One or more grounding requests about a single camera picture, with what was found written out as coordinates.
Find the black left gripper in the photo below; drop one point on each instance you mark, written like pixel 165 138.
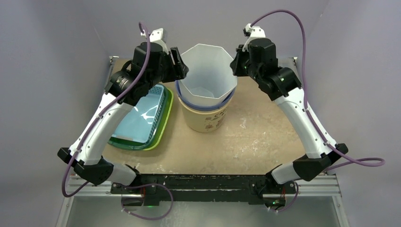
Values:
pixel 178 71

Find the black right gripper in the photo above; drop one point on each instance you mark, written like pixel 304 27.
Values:
pixel 239 62

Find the white octagonal large container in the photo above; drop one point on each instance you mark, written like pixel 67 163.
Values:
pixel 210 79

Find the blue round bucket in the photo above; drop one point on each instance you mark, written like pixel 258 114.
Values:
pixel 203 108

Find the cream printed bucket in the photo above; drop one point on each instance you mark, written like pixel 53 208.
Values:
pixel 204 121

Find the light blue perforated basket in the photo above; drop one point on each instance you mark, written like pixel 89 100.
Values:
pixel 140 124

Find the lime green tray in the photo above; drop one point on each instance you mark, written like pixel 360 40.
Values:
pixel 163 121

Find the dark green tray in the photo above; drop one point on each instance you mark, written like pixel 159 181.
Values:
pixel 123 144

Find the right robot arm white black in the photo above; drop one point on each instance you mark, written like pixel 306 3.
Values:
pixel 285 90

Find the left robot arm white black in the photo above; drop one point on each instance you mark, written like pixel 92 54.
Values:
pixel 122 93

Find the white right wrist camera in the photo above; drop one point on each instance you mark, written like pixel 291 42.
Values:
pixel 252 33

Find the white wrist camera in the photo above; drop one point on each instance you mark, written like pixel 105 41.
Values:
pixel 252 33
pixel 157 36

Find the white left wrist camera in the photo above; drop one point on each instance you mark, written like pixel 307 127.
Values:
pixel 157 36

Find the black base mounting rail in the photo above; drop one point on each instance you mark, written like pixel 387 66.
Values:
pixel 252 189

